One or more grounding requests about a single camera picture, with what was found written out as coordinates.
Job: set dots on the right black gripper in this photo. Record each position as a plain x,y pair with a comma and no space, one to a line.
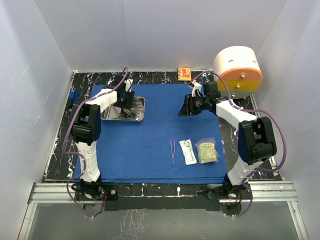
188,109

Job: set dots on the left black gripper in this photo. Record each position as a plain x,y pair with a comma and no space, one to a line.
128,104

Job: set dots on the steel ring-handle scissors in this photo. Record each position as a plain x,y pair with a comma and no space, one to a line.
123,116

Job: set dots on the metal instrument tray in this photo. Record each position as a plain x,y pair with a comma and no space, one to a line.
133,115

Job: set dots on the blue surgical drape cloth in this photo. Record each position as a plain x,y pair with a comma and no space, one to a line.
141,152

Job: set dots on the green suture packet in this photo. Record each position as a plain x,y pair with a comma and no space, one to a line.
206,151

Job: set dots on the steel forceps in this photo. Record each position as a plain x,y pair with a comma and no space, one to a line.
172,150

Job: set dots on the white packet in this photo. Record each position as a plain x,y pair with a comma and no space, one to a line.
188,153

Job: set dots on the pink cylindrical tissue phantom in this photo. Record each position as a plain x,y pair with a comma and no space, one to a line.
239,72

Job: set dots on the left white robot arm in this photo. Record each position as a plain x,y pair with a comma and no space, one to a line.
86,124

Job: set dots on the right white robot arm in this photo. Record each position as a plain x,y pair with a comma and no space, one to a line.
256,140

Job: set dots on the small orange circuit board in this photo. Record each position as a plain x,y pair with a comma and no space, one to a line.
184,74

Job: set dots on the small blue plastic clip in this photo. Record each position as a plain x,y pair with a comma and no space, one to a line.
72,98

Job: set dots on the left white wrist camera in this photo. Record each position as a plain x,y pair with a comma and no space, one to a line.
128,85

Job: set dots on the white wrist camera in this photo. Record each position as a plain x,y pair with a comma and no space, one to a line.
196,88
128,85

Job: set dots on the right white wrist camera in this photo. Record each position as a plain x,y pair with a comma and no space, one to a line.
196,88

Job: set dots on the aluminium frame extrusion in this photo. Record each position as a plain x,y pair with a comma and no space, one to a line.
165,212

